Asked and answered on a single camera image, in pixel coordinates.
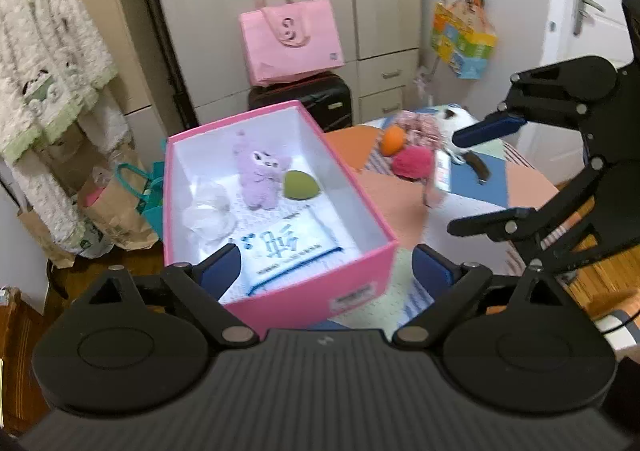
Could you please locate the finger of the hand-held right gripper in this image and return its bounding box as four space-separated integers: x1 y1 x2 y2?
446 154 611 277
451 62 557 149

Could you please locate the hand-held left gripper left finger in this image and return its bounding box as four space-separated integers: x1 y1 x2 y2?
70 242 261 349

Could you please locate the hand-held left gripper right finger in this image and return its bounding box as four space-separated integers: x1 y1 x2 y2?
390 243 598 349

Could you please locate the white blue tissue pack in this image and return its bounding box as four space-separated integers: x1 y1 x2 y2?
220 208 346 302

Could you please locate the pink cardboard box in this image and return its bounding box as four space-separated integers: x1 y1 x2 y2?
162 100 398 339

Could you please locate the purple plush toy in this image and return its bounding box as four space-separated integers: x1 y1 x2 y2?
232 130 292 209

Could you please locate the green makeup sponge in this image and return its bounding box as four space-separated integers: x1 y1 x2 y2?
282 170 323 200

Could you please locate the white sheep plush toy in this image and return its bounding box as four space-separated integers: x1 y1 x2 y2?
435 105 483 164

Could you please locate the small white red packet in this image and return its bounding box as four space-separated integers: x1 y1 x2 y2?
434 148 453 194

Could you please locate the floral fabric scrunchie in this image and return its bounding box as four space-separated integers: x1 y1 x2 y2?
387 110 451 152

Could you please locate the patchwork tablecloth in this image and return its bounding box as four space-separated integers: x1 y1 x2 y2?
320 104 561 332

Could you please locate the pink pom-pom ball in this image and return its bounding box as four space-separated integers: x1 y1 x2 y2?
391 146 433 178

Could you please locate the teal paper bag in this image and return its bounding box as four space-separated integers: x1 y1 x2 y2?
115 161 166 242

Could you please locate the colourful gift bag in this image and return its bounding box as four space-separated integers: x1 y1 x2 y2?
431 0 498 80

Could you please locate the orange makeup sponge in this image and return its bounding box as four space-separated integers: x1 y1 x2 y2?
380 125 407 155

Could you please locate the brown paper bag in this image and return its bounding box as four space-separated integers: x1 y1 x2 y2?
77 136 161 252
17 208 76 269

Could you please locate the black suitcase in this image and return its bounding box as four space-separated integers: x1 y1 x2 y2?
248 72 353 133

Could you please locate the pink tote bag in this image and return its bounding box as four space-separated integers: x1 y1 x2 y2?
238 0 345 87

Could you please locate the beige cabinet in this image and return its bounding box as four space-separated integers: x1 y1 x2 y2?
65 0 186 132

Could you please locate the grey wooden wardrobe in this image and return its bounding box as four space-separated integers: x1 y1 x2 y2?
145 0 423 127

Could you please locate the white green fluffy robe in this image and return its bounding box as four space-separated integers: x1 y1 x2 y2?
0 0 131 257

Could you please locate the black handled tool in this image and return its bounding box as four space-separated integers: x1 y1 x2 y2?
462 151 493 185

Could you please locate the silver door handle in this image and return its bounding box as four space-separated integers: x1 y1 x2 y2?
572 0 606 36

